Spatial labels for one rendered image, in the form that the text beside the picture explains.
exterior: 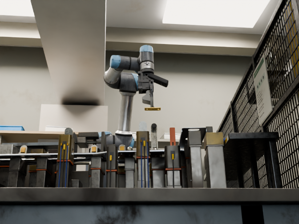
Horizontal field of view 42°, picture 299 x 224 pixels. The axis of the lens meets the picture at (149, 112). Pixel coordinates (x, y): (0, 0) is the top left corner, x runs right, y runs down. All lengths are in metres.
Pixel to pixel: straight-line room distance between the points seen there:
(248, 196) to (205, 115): 4.41
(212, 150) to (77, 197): 0.83
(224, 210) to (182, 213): 0.13
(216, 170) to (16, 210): 0.93
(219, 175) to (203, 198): 0.61
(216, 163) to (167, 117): 3.71
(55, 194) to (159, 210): 0.31
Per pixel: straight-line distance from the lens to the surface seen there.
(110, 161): 1.73
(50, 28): 3.64
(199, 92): 5.71
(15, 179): 1.96
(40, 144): 2.33
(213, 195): 1.18
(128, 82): 2.55
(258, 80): 2.08
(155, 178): 1.90
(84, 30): 3.63
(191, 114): 5.54
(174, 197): 1.16
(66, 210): 1.18
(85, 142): 2.15
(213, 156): 1.79
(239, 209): 1.24
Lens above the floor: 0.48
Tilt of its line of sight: 22 degrees up
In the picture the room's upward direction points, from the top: 1 degrees counter-clockwise
